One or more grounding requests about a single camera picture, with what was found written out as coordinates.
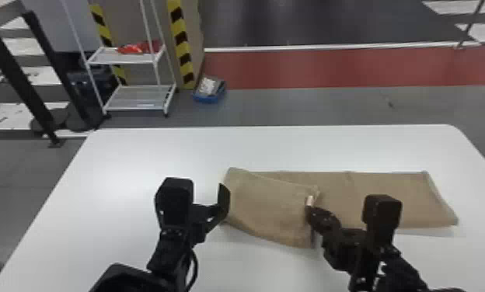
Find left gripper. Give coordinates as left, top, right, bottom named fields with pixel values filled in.
left=183, top=182, right=232, bottom=247

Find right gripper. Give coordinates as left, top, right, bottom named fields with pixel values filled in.
left=305, top=205, right=368, bottom=273

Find beige towel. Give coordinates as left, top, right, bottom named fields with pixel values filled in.
left=222, top=166, right=459, bottom=249

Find blue basket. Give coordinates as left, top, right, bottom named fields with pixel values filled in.
left=191, top=75, right=228, bottom=104

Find white shelf trolley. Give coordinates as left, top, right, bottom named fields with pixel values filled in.
left=60, top=0, right=178, bottom=117

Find red snack packet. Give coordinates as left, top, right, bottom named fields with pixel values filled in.
left=117, top=40, right=162, bottom=56

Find black side table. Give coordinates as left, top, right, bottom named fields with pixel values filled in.
left=0, top=0, right=106, bottom=148

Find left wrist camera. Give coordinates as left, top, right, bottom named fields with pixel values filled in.
left=154, top=176, right=195, bottom=230

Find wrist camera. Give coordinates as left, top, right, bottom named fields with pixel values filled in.
left=154, top=176, right=195, bottom=230
left=361, top=194, right=404, bottom=247

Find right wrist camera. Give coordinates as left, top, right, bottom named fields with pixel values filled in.
left=361, top=194, right=404, bottom=247

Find black cable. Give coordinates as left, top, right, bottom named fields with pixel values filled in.
left=185, top=248, right=201, bottom=288

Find yellow black striped post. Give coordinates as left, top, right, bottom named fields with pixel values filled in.
left=88, top=3, right=128, bottom=87
left=166, top=0, right=197, bottom=91

